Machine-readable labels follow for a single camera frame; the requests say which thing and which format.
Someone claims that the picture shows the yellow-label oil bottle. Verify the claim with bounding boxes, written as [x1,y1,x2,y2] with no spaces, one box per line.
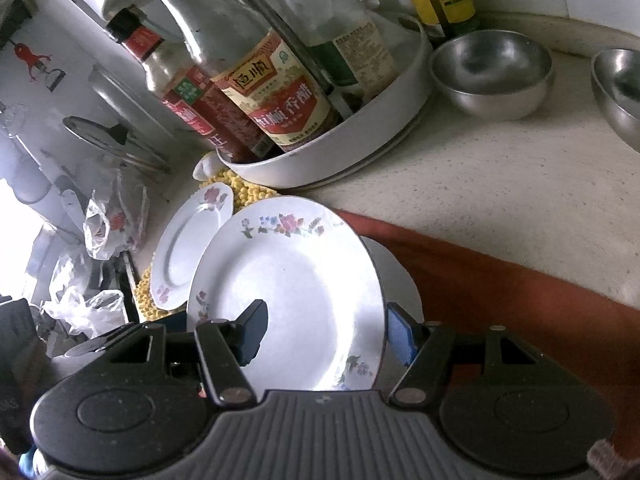
[390,0,447,41]

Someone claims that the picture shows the green-label glass bottle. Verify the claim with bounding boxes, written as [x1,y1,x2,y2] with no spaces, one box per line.
[260,0,401,107]

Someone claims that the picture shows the plain white plate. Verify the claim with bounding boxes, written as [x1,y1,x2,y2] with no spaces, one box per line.
[360,236,424,323]

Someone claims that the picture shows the small floral white plate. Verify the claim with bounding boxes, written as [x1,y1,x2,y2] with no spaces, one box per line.
[150,182,235,311]

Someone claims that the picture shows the white round condiment tray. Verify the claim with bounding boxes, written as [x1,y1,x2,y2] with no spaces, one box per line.
[215,10,435,191]

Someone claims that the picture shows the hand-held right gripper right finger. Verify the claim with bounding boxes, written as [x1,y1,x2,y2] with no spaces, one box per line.
[386,302,576,406]

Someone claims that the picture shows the stainless steel bowl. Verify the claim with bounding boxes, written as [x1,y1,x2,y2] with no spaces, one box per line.
[429,29,556,122]
[590,48,640,153]

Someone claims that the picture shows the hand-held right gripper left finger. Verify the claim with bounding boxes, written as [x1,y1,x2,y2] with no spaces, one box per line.
[65,300,270,406]

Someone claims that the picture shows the black-capped red-label sauce bottle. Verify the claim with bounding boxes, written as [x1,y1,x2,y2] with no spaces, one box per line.
[105,7,275,163]

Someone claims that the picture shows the red wall sticker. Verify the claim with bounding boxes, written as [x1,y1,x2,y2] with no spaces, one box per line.
[12,40,68,93]

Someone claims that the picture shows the large floral white plate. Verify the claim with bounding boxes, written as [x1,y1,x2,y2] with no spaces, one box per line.
[186,196,388,392]

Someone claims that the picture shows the glass pot lid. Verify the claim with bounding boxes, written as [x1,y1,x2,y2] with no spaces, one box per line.
[62,115,173,175]

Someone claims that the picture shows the yellow beaded mat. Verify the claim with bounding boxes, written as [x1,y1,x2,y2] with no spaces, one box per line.
[132,167,278,323]

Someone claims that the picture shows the clear glass jar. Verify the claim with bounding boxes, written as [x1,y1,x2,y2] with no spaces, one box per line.
[87,62,177,161]

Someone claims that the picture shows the yellow-capped vinegar bottle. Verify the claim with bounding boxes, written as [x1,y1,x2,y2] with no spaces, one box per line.
[135,0,346,155]

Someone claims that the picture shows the clear plastic bag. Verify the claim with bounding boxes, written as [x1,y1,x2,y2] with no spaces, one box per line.
[42,255,127,339]
[82,170,151,261]

